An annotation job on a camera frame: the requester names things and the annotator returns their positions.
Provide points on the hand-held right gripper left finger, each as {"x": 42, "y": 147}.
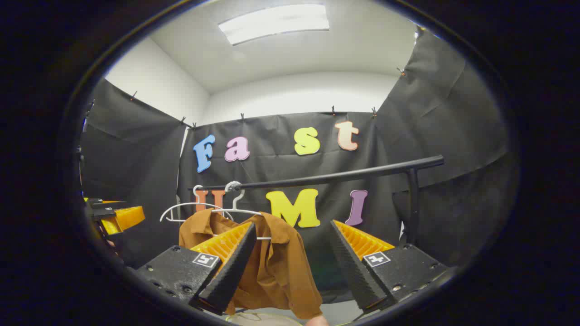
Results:
{"x": 229, "y": 271}

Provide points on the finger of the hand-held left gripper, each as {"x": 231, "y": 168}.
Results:
{"x": 102, "y": 203}
{"x": 127, "y": 217}

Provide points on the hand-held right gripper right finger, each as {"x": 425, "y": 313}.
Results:
{"x": 355, "y": 271}

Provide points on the brown button shirt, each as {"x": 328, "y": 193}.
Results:
{"x": 276, "y": 267}

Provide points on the small white clothes hanger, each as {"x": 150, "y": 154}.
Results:
{"x": 181, "y": 206}

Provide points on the large white clothes hanger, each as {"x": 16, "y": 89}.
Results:
{"x": 235, "y": 199}

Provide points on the black clothes rack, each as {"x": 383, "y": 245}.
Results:
{"x": 344, "y": 175}

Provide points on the black backdrop cloth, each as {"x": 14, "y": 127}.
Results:
{"x": 281, "y": 172}

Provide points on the ceiling light panel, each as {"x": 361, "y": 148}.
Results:
{"x": 274, "y": 23}

